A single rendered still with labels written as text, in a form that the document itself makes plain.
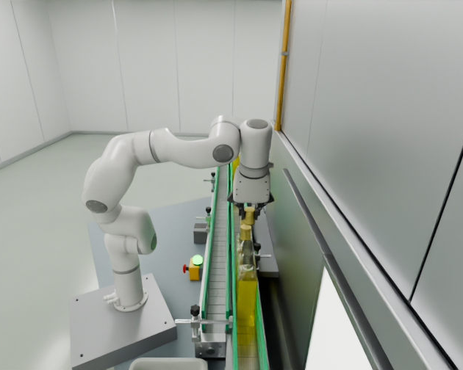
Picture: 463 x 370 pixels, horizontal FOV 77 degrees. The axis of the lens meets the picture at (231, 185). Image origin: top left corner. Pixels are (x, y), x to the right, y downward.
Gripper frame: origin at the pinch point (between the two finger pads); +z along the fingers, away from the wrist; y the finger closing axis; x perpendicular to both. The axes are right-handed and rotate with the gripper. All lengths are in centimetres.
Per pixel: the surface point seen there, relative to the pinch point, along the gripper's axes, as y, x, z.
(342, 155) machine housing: -14.4, 16.3, -30.5
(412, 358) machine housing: -12, 50, -27
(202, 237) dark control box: 18, -40, 57
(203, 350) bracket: 13.4, 24.3, 34.7
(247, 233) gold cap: -0.1, -1.1, 10.4
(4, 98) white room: 352, -391, 131
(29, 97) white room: 351, -447, 151
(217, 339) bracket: 9.0, 22.6, 31.2
